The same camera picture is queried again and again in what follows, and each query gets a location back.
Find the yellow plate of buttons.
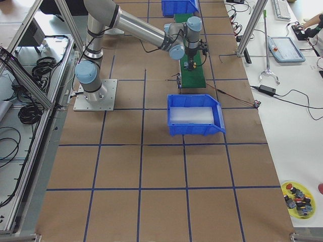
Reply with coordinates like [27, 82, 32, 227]
[281, 181, 316, 219]

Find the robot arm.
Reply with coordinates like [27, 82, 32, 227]
[75, 1, 208, 104]

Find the black power adapter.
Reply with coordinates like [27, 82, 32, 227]
[259, 85, 276, 96]

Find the green conveyor belt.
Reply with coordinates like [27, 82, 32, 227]
[175, 14, 207, 89]

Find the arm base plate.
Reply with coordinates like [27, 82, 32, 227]
[74, 79, 118, 111]

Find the white foam pad destination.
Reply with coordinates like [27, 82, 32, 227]
[169, 107, 214, 124]

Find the grabber reach tool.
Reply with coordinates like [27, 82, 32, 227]
[259, 10, 280, 85]

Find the aluminium profile post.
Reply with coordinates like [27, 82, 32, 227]
[236, 0, 267, 57]

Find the black braided right cable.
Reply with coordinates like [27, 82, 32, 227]
[140, 29, 186, 54]

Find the red black conveyor wire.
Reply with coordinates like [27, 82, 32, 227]
[170, 73, 260, 109]

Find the blue destination bin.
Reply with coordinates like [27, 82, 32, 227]
[167, 94, 226, 136]

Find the teach pendant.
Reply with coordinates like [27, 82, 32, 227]
[268, 37, 305, 63]

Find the white keyboard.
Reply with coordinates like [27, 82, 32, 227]
[271, 0, 291, 21]

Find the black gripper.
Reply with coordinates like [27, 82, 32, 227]
[185, 39, 208, 59]

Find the blue source bin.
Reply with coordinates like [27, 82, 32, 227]
[161, 0, 199, 17]

